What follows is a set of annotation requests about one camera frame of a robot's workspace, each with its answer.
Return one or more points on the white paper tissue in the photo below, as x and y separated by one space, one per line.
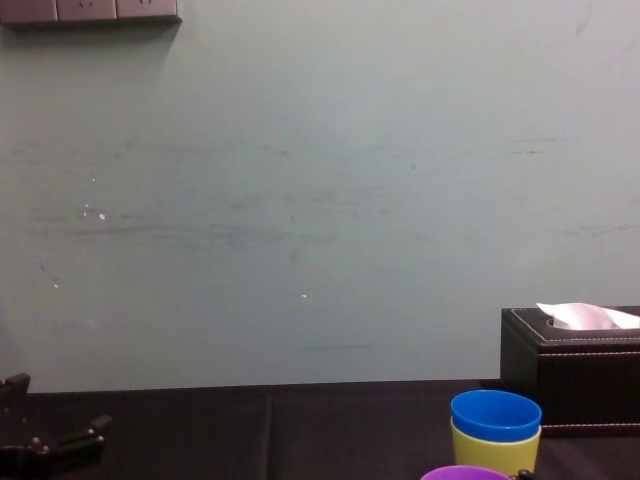
585 316

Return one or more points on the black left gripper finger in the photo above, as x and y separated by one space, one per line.
75 440
14 400

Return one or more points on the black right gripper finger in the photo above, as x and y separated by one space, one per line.
526 475

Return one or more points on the blue plastic cup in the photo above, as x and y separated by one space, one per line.
495 415

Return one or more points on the black table cloth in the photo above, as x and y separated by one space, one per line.
280 435

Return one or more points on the purple plastic cup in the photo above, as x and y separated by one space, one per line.
462 474

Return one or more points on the grey wall socket panel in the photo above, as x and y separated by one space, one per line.
85 10

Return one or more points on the yellow plastic cup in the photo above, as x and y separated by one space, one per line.
492 452

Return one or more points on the black leather tissue box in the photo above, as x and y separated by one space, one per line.
580 380

